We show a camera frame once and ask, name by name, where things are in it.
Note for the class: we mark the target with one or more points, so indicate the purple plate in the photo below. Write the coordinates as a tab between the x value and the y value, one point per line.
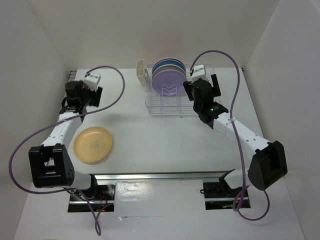
169	83

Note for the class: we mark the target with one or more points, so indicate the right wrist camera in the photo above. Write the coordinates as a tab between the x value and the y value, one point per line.
198	72

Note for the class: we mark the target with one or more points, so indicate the orange plate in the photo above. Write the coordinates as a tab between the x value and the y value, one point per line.
93	144

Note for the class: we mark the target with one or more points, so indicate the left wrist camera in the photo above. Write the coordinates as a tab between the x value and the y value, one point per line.
92	80

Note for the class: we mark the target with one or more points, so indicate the pink plate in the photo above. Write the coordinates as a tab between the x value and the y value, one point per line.
170	59

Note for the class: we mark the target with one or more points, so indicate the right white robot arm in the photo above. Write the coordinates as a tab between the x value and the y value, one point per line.
266	160

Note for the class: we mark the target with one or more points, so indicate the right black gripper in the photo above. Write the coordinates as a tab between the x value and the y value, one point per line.
216	91

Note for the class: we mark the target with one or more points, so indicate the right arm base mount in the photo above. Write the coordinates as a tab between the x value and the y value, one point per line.
218	198

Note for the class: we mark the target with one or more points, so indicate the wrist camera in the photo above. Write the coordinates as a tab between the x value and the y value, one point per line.
198	72
92	80

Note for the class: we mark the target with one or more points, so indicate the white cutlery holder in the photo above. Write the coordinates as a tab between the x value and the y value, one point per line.
141	71

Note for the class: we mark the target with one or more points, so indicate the blue plate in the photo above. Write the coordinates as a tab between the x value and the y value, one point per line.
168	62

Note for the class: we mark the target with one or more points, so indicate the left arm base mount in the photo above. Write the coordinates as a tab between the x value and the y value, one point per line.
101	198

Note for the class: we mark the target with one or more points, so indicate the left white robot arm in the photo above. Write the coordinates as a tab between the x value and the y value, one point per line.
50	163

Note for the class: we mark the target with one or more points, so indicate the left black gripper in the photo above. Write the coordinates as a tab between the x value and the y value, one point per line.
97	95

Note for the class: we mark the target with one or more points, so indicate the cream plate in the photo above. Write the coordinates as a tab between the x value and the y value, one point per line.
167	67

